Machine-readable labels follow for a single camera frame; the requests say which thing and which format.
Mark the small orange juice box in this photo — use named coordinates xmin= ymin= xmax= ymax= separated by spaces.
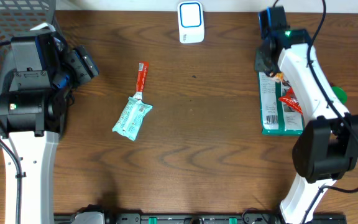
xmin=271 ymin=73 xmax=286 ymax=83

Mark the orange red snack pouch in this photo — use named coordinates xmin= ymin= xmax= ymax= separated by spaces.
xmin=278 ymin=87 xmax=303 ymax=115

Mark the red snack stick packet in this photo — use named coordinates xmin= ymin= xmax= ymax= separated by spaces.
xmin=133 ymin=62 xmax=149 ymax=100

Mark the green snack packet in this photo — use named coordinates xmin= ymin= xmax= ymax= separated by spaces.
xmin=258 ymin=72 xmax=304 ymax=136

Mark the pale green wipes packet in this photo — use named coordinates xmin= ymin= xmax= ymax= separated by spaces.
xmin=112 ymin=97 xmax=153 ymax=141

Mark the green lid white jar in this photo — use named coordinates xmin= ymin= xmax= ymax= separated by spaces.
xmin=332 ymin=86 xmax=347 ymax=105

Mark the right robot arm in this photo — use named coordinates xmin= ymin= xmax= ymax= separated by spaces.
xmin=255 ymin=6 xmax=358 ymax=223

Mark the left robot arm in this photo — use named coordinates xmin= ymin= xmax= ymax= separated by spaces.
xmin=0 ymin=30 xmax=99 ymax=223

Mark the white barcode scanner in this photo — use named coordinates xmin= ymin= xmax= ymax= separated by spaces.
xmin=177 ymin=1 xmax=205 ymax=44

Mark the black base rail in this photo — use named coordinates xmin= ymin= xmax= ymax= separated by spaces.
xmin=54 ymin=210 xmax=347 ymax=224

